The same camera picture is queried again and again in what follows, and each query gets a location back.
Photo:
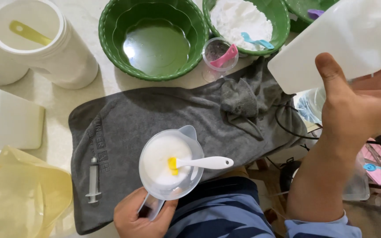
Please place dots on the person's right hand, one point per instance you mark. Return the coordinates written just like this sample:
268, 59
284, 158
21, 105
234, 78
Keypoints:
359, 105

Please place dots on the person's left hand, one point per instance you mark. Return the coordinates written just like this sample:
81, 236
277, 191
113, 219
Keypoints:
134, 218

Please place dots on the person's left fingers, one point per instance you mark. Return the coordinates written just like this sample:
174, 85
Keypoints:
164, 211

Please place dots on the clear plastic measuring cup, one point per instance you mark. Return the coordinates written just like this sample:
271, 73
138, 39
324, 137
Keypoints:
169, 163

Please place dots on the white plastic jug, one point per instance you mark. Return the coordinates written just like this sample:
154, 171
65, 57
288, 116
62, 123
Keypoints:
339, 43

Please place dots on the white spatula with yellow tip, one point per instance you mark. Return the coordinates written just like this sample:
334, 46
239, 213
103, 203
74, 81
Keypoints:
207, 162

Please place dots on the clear plastic syringe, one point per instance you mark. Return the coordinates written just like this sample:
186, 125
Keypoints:
93, 180

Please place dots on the grey towel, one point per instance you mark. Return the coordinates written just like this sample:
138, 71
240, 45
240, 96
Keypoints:
177, 125

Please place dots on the yellow plastic bag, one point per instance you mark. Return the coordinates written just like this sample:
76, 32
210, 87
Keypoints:
18, 195

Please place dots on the small clear plastic cup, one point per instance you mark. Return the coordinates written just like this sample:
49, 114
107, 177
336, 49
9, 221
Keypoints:
218, 58

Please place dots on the pink plastic spoon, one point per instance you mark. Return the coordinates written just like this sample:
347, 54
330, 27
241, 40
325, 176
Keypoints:
225, 57

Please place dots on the green bowl with liquid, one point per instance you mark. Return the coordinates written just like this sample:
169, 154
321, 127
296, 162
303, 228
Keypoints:
154, 38

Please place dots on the white square plastic container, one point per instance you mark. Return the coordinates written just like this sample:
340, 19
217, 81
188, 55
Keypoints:
7, 120

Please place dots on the blue plastic spoon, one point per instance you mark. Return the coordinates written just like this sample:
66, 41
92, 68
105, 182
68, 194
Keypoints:
258, 41

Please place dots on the clear plastic container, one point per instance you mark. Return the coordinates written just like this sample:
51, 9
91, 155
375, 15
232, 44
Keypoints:
357, 185

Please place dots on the green bowl with white powder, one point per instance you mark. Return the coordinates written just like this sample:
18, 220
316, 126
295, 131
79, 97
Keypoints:
246, 24

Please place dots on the white round plastic jar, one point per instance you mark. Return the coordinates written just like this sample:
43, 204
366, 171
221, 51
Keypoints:
41, 43

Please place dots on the yellow plastic scoop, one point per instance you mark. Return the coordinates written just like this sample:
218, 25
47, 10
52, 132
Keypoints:
28, 32

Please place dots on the green bowl with purple spoon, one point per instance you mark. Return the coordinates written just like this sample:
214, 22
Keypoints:
301, 13

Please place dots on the purple plastic spoon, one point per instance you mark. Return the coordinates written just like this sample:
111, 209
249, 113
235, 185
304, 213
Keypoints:
315, 13

